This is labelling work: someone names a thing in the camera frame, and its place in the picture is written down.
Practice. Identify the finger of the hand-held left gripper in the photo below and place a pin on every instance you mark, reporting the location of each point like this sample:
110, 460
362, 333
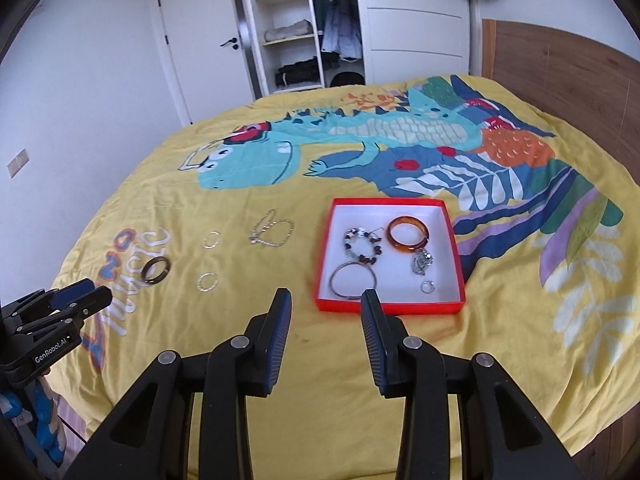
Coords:
72, 292
92, 302

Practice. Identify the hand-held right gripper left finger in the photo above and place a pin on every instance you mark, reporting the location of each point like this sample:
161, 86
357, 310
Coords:
277, 342

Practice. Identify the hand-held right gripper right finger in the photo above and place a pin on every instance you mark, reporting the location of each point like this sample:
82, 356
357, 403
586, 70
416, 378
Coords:
372, 342

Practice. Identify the thin metal bangle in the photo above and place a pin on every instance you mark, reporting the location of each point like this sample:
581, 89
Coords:
332, 282

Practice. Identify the amber bangle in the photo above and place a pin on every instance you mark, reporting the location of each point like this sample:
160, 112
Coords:
395, 245

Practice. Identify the red jewelry box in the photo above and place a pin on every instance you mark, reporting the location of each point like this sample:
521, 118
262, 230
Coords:
360, 220

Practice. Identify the dark brown bangle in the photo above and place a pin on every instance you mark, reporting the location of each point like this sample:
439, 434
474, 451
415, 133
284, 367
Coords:
145, 275

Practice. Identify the blue patterned clothing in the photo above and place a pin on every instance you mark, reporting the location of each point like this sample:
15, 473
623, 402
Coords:
45, 420

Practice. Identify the silver hoop earring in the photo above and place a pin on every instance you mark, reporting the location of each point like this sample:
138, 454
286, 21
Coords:
205, 242
199, 284

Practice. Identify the yellow dinosaur printed blanket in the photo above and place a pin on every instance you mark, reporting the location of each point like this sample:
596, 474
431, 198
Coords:
500, 320

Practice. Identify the black bag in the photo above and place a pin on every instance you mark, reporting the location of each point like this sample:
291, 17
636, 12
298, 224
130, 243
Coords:
347, 79

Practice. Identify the dark folded clothes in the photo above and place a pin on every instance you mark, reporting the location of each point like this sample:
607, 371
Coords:
297, 75

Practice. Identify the light folded clothes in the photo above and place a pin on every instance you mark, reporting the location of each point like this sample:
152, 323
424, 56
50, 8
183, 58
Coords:
290, 31

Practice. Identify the white wardrobe door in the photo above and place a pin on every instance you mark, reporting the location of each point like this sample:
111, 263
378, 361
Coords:
415, 25

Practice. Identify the wooden headboard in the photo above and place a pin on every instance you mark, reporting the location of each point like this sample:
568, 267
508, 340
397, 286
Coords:
560, 75

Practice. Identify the hanging jackets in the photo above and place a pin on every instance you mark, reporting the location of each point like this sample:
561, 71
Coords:
340, 15

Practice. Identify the white shelf unit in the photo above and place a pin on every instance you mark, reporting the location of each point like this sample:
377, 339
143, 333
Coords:
280, 5

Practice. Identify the wall switch panel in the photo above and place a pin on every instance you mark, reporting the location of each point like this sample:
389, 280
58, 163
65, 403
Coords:
17, 162

